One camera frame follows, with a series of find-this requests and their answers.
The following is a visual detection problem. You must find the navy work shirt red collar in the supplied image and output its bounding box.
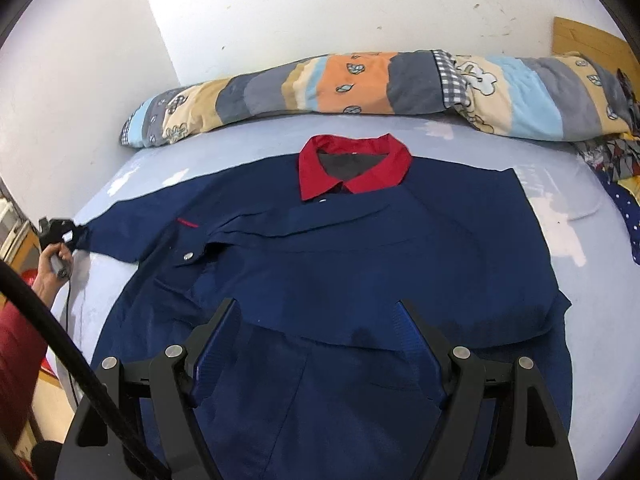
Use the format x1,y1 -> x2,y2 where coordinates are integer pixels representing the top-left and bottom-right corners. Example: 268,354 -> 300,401
78,136 -> 573,479

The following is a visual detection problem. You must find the patterned dark clothes pile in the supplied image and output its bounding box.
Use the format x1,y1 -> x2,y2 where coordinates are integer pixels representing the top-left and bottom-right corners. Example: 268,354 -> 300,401
572,66 -> 640,267

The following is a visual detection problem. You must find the person's left hand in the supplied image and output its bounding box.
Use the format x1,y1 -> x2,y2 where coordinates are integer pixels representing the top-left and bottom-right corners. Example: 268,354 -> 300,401
32,243 -> 73,309

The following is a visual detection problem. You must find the wooden furniture beside bed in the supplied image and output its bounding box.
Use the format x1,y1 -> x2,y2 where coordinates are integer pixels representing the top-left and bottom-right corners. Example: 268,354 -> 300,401
0,197 -> 40,274

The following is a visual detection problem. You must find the light blue bed sheet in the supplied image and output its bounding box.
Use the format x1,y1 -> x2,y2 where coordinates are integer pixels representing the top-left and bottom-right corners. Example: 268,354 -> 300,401
76,115 -> 639,479

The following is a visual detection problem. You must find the striped cartoon-print quilt roll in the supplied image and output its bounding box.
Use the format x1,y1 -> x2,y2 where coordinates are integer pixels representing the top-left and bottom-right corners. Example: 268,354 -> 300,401
119,49 -> 639,148

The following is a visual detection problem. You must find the wooden headboard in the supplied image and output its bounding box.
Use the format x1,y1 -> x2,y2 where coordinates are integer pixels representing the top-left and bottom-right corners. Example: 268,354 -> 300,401
551,16 -> 640,96

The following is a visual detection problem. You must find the black cable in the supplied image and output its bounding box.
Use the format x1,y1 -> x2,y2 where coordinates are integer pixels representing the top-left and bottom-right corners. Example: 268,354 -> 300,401
0,259 -> 172,480

